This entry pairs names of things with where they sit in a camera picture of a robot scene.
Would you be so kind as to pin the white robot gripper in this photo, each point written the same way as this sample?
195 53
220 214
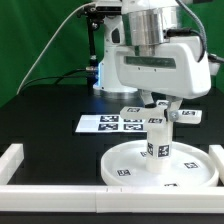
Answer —
174 70

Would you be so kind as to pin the white cross-shaped table base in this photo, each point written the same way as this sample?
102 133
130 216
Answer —
158 114

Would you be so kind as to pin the white round table top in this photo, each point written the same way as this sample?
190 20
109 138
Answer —
181 165

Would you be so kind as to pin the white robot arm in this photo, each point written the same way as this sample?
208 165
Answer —
154 46

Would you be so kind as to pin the white marker sheet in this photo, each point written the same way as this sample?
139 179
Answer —
111 123

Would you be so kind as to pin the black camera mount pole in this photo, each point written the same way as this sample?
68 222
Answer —
92 40

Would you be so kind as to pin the white U-shaped frame fence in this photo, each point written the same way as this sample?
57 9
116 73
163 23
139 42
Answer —
100 199

